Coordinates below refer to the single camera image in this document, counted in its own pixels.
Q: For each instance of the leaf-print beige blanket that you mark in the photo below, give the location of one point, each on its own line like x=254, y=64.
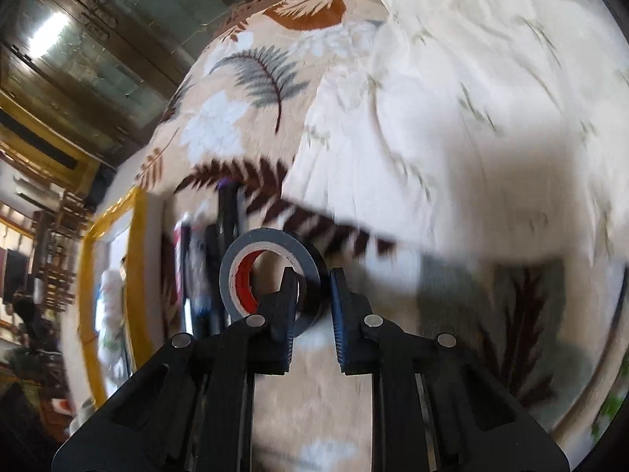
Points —
x=236, y=123

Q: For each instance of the wooden glass-door cabinet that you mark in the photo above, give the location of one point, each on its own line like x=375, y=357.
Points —
x=98, y=34

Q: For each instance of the black marker with tan band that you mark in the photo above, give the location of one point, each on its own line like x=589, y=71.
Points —
x=214, y=280

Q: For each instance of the wooden rack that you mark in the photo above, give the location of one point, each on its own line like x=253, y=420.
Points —
x=54, y=241

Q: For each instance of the pink and white tube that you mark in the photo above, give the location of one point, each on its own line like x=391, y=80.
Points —
x=172, y=265

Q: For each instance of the white quilted duvet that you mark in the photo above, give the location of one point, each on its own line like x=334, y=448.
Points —
x=467, y=108

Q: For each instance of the black marker with purple end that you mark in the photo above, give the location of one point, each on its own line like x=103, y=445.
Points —
x=227, y=216

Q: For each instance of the thin black pen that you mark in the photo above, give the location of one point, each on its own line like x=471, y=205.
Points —
x=185, y=275

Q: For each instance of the white foam box yellow tape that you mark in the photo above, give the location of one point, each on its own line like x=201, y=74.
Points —
x=140, y=265

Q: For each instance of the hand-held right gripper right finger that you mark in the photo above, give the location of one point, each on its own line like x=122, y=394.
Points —
x=341, y=319

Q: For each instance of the clear pen with blue tip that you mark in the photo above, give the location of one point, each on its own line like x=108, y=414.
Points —
x=199, y=265

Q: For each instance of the black tape roll red core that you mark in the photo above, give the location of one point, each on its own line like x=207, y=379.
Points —
x=235, y=275

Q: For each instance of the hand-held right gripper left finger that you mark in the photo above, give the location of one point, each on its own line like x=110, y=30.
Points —
x=287, y=309

